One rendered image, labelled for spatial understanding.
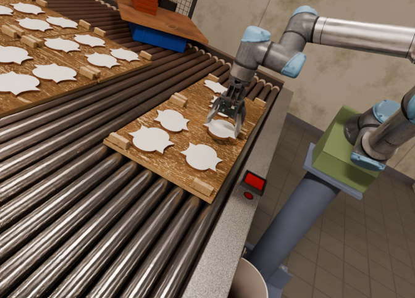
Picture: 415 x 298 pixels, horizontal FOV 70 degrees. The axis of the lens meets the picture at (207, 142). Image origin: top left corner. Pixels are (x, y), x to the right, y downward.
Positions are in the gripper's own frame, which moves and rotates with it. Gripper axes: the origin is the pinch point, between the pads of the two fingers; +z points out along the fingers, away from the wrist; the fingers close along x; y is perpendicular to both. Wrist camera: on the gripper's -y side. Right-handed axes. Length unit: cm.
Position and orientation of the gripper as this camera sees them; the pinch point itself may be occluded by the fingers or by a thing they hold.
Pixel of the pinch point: (222, 128)
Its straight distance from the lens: 105.7
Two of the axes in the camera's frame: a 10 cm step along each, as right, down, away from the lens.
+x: 9.0, 4.2, -1.4
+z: -3.0, 8.1, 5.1
